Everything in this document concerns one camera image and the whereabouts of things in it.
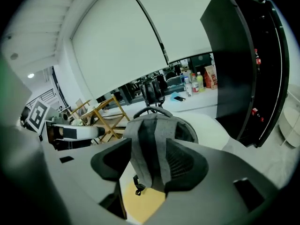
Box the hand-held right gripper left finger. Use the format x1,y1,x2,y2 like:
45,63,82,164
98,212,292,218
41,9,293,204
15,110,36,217
38,137,132,225

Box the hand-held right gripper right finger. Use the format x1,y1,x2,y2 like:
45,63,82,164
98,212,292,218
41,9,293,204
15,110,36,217
145,137,281,225

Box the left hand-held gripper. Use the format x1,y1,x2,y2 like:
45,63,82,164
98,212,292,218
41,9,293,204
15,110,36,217
24,99,106,151

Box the yellow seat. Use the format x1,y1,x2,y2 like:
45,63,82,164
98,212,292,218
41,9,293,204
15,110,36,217
121,179,167,224

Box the grey backpack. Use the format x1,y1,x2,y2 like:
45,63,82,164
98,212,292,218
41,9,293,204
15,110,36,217
123,106,199,196

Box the black metal railing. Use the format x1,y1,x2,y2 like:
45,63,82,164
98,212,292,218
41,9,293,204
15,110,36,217
25,89,57,109

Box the wide white roller blind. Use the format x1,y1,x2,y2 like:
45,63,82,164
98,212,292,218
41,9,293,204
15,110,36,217
69,0,170,101

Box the white plastic bottle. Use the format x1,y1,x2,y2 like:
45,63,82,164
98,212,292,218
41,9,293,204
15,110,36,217
184,76,193,98

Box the red label bottle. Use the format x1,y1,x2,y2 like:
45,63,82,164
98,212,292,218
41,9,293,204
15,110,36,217
191,73,200,94

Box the yellow-green drink bottle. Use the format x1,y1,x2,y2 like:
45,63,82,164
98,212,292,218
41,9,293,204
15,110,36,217
196,71,206,93

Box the red snack bag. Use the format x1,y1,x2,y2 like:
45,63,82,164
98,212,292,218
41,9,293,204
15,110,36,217
203,65,218,90

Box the black glass-door fridge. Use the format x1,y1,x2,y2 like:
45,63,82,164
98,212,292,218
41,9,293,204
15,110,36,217
200,0,291,149

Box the narrow white roller blind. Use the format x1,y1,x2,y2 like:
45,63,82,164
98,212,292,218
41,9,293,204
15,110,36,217
127,0,220,65

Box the wooden folding chair frame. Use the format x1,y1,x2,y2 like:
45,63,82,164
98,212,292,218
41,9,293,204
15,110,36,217
69,93,131,145

